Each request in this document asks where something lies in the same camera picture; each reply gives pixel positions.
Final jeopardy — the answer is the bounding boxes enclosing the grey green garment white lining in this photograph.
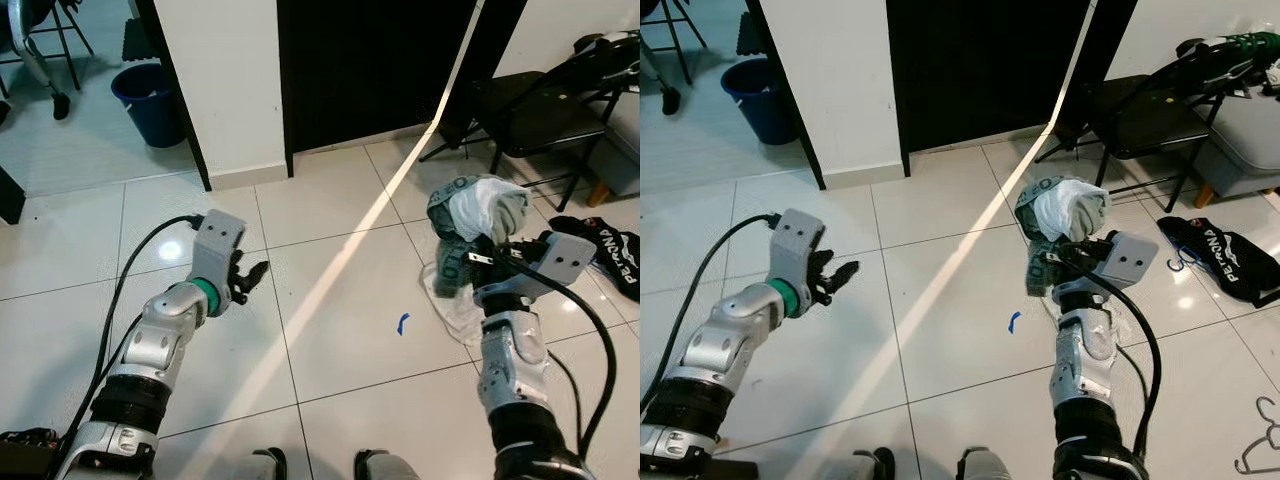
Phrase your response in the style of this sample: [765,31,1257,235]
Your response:
[1014,175,1114,298]
[426,175,535,303]

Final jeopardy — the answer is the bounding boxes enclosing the grey wire hanger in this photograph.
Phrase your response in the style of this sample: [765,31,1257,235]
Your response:
[1231,394,1280,477]

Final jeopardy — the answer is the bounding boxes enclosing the white cloth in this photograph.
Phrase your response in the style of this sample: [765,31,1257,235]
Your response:
[1038,290,1146,353]
[417,260,503,348]

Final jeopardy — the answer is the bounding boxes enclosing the black Petronas bag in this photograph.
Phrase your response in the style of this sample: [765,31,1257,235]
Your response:
[547,214,641,303]
[1157,214,1280,310]

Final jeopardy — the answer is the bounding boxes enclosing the black folding chair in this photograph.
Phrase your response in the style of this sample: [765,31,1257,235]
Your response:
[1033,72,1233,213]
[418,68,623,213]

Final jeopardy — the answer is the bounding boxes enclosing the grey cushioned stool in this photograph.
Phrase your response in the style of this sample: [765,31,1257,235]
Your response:
[588,88,641,208]
[1193,92,1280,208]

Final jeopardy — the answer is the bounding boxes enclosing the robot left leg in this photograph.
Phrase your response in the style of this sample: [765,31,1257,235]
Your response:
[840,447,896,480]
[235,447,289,480]

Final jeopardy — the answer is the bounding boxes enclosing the robot leg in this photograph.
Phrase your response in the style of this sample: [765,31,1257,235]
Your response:
[235,447,289,480]
[958,447,1016,480]
[840,447,896,480]
[355,450,422,480]

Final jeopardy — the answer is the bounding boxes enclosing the dark blue bin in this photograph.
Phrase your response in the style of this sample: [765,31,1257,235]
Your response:
[719,57,803,147]
[109,61,188,150]

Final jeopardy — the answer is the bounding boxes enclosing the robot right leg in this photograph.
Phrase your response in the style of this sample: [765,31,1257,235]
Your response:
[355,450,422,480]
[958,447,1016,480]

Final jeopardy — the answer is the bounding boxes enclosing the grey metal chair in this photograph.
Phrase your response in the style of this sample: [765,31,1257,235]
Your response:
[640,0,701,116]
[0,0,98,123]

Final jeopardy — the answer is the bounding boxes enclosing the black and green gear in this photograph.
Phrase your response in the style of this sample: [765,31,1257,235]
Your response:
[1150,28,1280,103]
[545,28,641,93]

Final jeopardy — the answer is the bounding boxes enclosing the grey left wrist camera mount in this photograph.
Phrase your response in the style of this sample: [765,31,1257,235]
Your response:
[769,207,828,298]
[189,209,248,293]

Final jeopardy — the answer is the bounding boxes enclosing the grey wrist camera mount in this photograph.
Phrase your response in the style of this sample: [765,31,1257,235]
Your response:
[769,207,828,298]
[1094,231,1162,298]
[530,232,600,298]
[189,209,248,293]

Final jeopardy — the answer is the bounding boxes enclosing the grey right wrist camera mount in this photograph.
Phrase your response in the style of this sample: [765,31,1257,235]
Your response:
[1094,231,1162,298]
[530,232,600,298]

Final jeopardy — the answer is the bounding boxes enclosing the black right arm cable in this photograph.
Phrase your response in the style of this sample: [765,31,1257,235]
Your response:
[498,248,620,463]
[1062,245,1164,463]

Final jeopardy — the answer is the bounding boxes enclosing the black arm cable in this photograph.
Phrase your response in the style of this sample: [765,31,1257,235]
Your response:
[498,248,620,463]
[640,212,783,413]
[50,214,207,473]
[1062,245,1164,463]

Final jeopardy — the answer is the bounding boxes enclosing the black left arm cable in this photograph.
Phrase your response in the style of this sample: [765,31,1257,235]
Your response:
[640,212,783,413]
[50,214,207,473]

